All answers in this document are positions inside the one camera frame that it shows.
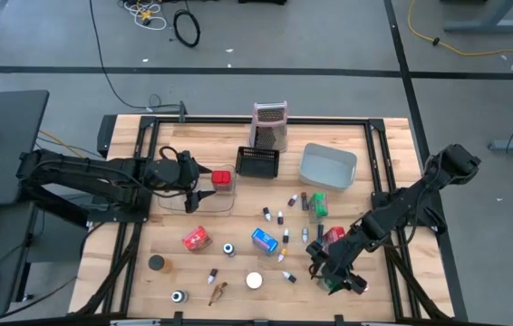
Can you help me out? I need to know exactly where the pink metal box grater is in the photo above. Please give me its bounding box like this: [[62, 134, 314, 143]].
[[248, 100, 290, 153]]

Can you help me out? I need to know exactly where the black aluminium table frame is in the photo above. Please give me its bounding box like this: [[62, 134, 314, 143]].
[[96, 112, 469, 323]]

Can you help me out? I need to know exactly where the grey plastic bin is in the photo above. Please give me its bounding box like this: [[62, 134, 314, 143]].
[[299, 142, 359, 193]]

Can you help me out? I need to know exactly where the yellow extension cable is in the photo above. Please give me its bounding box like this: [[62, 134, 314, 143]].
[[407, 0, 513, 58]]

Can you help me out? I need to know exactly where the dark keyboard desk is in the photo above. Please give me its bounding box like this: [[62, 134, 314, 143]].
[[0, 201, 43, 318]]

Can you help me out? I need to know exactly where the black plastic basket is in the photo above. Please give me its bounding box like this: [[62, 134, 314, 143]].
[[235, 145, 281, 180]]

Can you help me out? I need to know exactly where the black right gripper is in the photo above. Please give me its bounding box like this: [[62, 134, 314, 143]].
[[305, 240, 370, 296]]

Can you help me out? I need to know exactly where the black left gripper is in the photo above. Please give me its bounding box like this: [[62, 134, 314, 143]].
[[144, 150, 218, 215]]

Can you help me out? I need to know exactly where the blue Rice Krispies cereal box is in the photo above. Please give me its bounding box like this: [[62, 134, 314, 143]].
[[250, 227, 280, 257]]

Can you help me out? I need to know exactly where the red lid spice tin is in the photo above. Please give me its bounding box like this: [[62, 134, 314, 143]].
[[210, 169, 233, 194]]

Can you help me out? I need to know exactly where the green lid spice jar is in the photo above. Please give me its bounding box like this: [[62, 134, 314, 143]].
[[322, 275, 346, 294]]

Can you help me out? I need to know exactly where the black desk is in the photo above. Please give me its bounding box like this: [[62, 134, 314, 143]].
[[0, 89, 51, 208]]

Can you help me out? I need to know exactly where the white and yellow cable bundle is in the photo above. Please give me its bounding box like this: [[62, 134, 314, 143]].
[[121, 0, 168, 32]]

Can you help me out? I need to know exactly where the black coiled cable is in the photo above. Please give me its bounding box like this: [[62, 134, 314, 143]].
[[173, 9, 202, 49]]

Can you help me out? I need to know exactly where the grey desk leg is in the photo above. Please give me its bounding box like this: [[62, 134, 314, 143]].
[[440, 0, 513, 34]]

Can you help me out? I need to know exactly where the clear plastic container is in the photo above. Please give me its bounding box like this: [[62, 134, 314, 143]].
[[157, 163, 238, 215]]

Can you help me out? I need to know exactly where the orange spice jar black lid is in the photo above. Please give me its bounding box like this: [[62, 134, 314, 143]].
[[147, 254, 174, 275]]

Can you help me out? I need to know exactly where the long black floor cable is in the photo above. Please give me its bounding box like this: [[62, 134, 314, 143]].
[[88, 0, 181, 112]]

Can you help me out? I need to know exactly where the white lid spice jar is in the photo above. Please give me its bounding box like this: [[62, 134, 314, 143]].
[[245, 271, 265, 292]]

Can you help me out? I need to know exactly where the green Apple Jacks cereal box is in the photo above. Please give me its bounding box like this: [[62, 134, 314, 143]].
[[308, 191, 331, 219]]

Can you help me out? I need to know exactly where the red Froot Loops cereal box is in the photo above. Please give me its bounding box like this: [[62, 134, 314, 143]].
[[181, 225, 214, 254], [322, 225, 346, 244]]

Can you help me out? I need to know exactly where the brown seasoning packet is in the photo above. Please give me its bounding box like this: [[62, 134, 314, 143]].
[[207, 280, 229, 308]]

